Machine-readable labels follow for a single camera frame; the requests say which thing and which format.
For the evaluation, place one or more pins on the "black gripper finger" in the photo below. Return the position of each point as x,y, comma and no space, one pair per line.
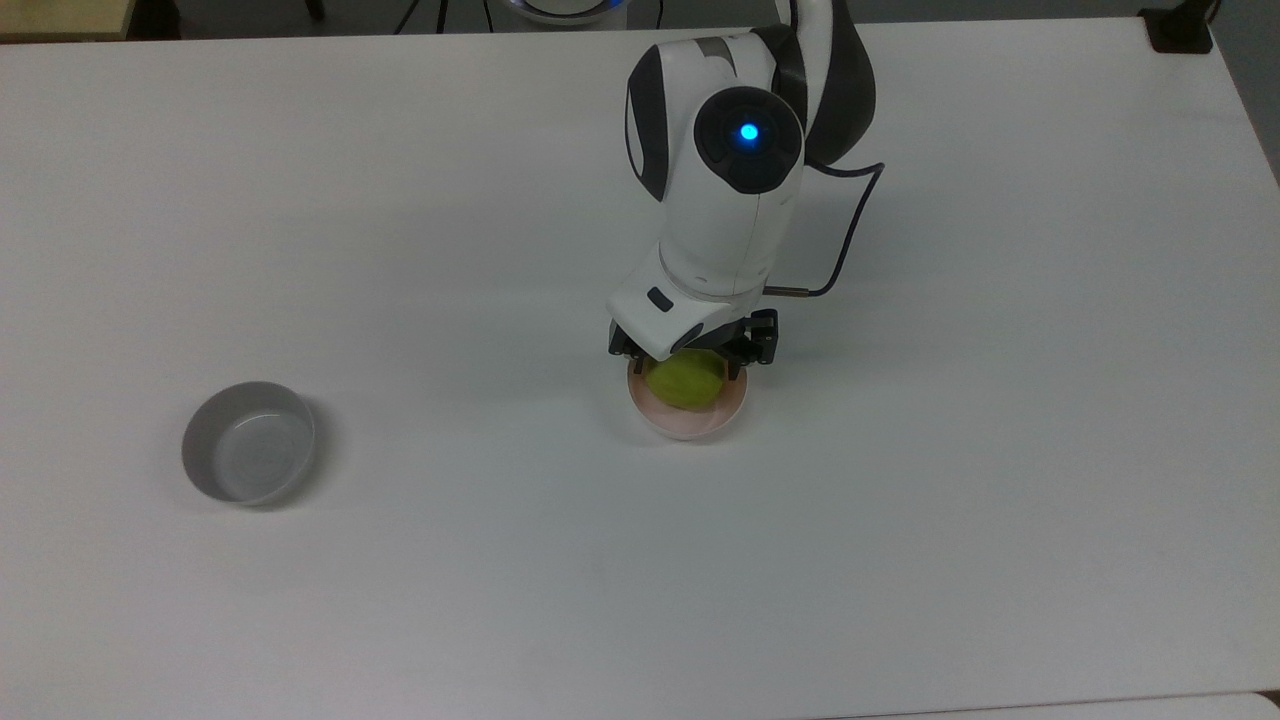
622,346
763,340

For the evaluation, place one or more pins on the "green pear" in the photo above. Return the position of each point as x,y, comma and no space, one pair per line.
685,385

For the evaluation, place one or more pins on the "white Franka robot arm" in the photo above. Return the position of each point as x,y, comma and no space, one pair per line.
720,230

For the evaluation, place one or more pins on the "pink bowl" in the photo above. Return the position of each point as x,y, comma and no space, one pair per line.
690,428

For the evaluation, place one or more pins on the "grey bowl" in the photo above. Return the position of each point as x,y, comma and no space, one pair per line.
250,450

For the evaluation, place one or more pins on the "black table clamp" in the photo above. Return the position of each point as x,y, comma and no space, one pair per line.
1180,28

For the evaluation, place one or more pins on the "tan wooden board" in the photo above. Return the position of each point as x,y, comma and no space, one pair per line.
60,18

